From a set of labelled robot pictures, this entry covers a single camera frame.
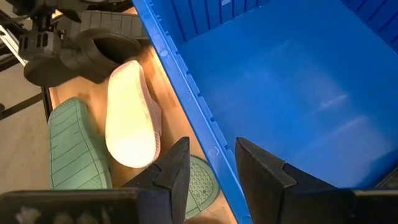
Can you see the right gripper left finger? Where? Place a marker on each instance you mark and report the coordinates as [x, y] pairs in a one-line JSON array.
[[174, 174]]

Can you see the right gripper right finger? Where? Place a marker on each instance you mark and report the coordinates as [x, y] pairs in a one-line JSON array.
[[264, 193]]

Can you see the green rubber slide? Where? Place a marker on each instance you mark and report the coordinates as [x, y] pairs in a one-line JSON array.
[[74, 149], [202, 183]]

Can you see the white slide sandal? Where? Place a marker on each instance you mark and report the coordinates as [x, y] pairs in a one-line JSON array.
[[130, 124]]

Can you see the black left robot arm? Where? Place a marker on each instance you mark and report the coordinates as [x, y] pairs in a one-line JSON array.
[[37, 9]]

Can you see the blue plastic bin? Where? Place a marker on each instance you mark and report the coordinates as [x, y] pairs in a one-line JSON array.
[[280, 93]]

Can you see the silver aluminium extrusion bar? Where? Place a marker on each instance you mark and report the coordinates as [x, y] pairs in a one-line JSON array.
[[12, 43]]

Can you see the black metal table frame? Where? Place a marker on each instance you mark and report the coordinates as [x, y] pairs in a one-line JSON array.
[[46, 102]]

